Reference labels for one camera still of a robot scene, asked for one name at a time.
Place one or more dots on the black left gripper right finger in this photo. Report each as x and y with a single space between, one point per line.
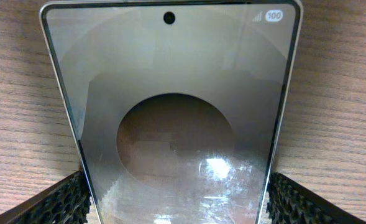
291 203

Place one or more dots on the Galaxy S25 Ultra smartphone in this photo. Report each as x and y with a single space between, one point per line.
175 106

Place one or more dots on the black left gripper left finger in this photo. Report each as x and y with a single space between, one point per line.
66 202

